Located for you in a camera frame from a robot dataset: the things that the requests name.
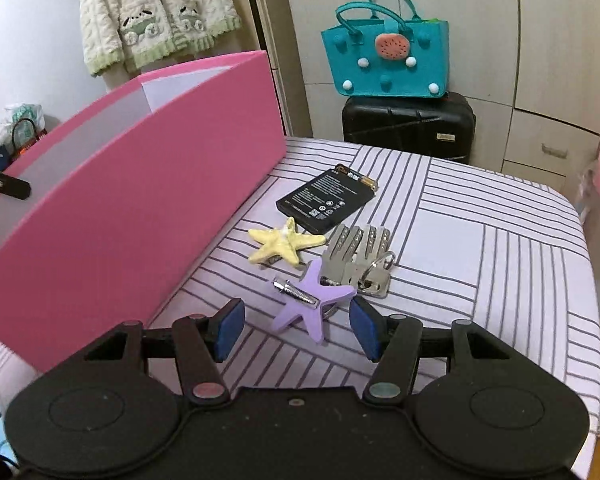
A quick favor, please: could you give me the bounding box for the pink cardboard box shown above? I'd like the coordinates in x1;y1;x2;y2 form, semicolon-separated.
0;50;288;373

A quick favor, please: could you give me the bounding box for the cream fleece pajama top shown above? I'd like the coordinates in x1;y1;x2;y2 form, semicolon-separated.
77;0;243;78

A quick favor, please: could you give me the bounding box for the purple starfish clip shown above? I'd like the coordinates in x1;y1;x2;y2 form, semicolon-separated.
271;258;358;345

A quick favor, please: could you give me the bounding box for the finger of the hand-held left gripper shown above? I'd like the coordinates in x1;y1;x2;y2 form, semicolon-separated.
0;162;32;201

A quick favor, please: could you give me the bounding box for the green white plastic bag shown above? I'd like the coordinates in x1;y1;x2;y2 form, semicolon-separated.
2;103;46;136

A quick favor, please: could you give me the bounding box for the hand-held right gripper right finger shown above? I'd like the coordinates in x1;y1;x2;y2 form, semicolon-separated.
349;295;511;406

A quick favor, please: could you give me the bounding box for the yellow starfish clip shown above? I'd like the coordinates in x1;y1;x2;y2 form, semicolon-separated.
247;216;327;266

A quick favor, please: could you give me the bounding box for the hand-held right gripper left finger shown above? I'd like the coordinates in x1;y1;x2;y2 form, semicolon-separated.
82;297;246;407

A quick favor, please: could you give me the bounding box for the striped tablecloth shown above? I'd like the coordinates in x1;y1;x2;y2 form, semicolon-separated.
0;135;600;461

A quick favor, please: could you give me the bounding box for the black battery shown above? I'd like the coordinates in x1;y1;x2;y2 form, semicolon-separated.
276;162;381;236

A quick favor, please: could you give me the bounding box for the teal felt handbag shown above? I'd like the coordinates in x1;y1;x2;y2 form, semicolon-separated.
321;0;450;98

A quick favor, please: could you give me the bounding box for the silver key bunch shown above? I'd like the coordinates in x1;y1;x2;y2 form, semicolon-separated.
320;224;397;300

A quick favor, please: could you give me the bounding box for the cream wooden wardrobe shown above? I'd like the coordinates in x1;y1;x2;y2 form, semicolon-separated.
245;0;600;196

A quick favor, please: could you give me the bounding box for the black hard suitcase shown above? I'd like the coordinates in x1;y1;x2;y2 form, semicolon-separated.
342;91;477;165

